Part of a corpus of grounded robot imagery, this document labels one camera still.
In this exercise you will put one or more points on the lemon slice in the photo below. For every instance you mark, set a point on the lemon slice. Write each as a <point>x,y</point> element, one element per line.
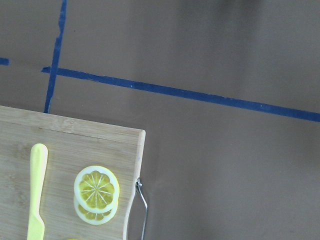
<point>96,189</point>
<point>94,218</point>

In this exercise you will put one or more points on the bamboo cutting board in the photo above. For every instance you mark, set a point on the bamboo cutting board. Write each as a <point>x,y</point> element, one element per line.
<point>72,144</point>

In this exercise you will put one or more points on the lower lemon slice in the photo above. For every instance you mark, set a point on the lower lemon slice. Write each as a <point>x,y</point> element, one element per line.
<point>94,218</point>

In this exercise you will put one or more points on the yellow plastic knife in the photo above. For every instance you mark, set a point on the yellow plastic knife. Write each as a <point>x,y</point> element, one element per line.
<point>38,165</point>

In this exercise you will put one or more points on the upper lemon slice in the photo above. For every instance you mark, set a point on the upper lemon slice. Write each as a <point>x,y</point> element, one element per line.
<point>96,189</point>

